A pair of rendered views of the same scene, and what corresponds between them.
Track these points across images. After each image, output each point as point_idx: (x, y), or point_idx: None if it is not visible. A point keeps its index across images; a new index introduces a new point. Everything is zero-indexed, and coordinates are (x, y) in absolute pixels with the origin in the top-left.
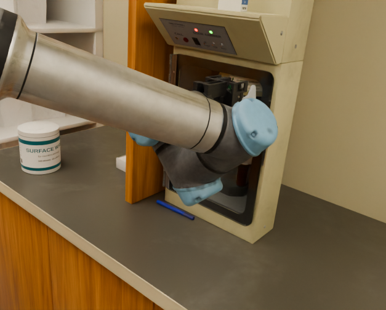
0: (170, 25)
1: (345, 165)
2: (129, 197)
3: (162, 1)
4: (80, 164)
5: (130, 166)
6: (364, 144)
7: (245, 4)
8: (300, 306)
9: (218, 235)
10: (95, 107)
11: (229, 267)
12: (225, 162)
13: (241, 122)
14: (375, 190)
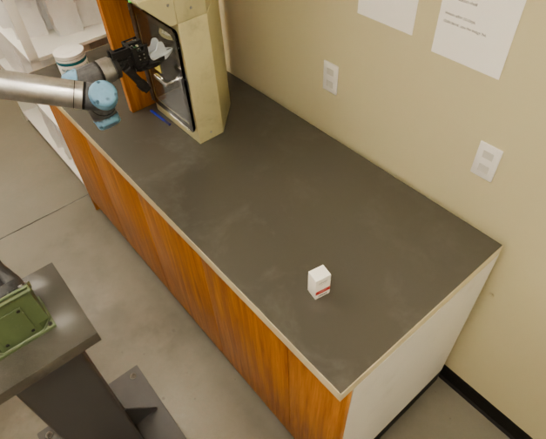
0: None
1: (294, 79)
2: (131, 108)
3: None
4: None
5: (124, 86)
6: (301, 64)
7: None
8: (203, 184)
9: (180, 137)
10: (13, 97)
11: (175, 159)
12: (97, 111)
13: (90, 96)
14: (313, 101)
